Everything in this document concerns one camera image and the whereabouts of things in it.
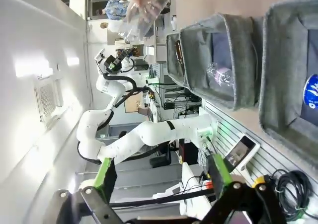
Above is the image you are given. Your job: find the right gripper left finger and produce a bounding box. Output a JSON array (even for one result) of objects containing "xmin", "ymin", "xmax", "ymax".
[{"xmin": 56, "ymin": 156, "xmax": 125, "ymax": 224}]

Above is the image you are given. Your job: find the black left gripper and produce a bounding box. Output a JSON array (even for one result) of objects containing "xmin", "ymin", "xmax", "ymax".
[{"xmin": 103, "ymin": 49, "xmax": 130, "ymax": 74}]

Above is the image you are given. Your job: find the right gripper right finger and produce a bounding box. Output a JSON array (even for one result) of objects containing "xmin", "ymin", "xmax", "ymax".
[{"xmin": 198, "ymin": 153, "xmax": 286, "ymax": 224}]

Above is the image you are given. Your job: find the clear plastic bottle purple label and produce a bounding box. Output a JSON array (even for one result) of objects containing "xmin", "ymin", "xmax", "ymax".
[{"xmin": 206, "ymin": 62, "xmax": 236, "ymax": 88}]

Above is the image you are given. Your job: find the crushed blue white can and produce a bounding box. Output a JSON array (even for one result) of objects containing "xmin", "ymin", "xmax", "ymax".
[{"xmin": 301, "ymin": 74, "xmax": 318, "ymax": 111}]

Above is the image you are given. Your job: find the grey fabric basket Bottle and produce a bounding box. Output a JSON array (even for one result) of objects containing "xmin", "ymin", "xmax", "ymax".
[{"xmin": 165, "ymin": 32, "xmax": 189, "ymax": 87}]

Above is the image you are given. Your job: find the grey fabric basket Plastic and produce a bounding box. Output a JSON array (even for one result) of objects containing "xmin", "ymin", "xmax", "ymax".
[{"xmin": 179, "ymin": 12, "xmax": 264, "ymax": 111}]

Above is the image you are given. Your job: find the grey fabric basket Can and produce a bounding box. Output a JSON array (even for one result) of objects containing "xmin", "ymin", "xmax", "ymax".
[{"xmin": 257, "ymin": 0, "xmax": 318, "ymax": 166}]

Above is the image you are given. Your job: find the white framed tablet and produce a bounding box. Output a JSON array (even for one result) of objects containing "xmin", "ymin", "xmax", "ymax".
[{"xmin": 223, "ymin": 135, "xmax": 261, "ymax": 172}]

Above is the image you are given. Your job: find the white plastic housing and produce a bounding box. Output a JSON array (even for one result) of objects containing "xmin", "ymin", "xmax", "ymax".
[{"xmin": 180, "ymin": 162, "xmax": 215, "ymax": 219}]

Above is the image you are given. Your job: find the yellow black connector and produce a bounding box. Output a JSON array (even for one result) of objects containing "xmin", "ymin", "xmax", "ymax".
[{"xmin": 251, "ymin": 174, "xmax": 275, "ymax": 189}]

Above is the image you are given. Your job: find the blue patterned cloth bundle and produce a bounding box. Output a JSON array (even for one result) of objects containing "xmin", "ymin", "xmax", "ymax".
[{"xmin": 105, "ymin": 0, "xmax": 130, "ymax": 19}]

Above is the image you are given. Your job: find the flat cardboard box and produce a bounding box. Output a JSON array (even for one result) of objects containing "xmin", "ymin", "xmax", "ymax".
[{"xmin": 123, "ymin": 94, "xmax": 144, "ymax": 113}]

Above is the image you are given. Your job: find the grey slatted aluminium panel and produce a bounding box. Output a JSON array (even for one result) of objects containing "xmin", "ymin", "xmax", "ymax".
[{"xmin": 198, "ymin": 98, "xmax": 318, "ymax": 224}]

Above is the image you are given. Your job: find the black box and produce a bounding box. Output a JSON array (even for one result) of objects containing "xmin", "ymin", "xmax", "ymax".
[{"xmin": 150, "ymin": 144, "xmax": 172, "ymax": 167}]

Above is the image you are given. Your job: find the white ceiling air conditioner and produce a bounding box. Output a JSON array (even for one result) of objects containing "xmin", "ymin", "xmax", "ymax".
[{"xmin": 33, "ymin": 77, "xmax": 64, "ymax": 130}]

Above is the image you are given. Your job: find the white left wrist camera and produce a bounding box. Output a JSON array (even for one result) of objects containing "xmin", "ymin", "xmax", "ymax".
[{"xmin": 94, "ymin": 48, "xmax": 106, "ymax": 65}]

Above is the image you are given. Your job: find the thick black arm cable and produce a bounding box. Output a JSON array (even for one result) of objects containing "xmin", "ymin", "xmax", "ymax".
[{"xmin": 77, "ymin": 74, "xmax": 140, "ymax": 165}]

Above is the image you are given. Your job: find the aluminium frame rack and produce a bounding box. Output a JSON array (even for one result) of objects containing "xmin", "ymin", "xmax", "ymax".
[{"xmin": 145, "ymin": 61, "xmax": 203, "ymax": 123}]

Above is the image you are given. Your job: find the coiled black cable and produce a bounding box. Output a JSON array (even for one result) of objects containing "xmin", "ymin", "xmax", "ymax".
[{"xmin": 270, "ymin": 169, "xmax": 318, "ymax": 216}]

